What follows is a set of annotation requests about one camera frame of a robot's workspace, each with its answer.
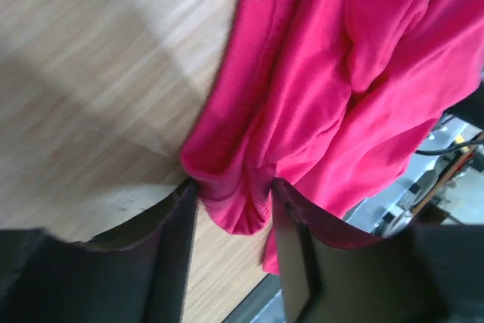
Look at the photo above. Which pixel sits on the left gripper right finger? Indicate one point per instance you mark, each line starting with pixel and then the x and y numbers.
pixel 332 271

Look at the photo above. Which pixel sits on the red t-shirt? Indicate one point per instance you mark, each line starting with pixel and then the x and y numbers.
pixel 332 95

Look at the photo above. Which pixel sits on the aluminium frame rail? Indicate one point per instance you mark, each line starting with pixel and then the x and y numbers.
pixel 415 196

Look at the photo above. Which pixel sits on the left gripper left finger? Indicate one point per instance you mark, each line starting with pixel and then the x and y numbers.
pixel 135 272

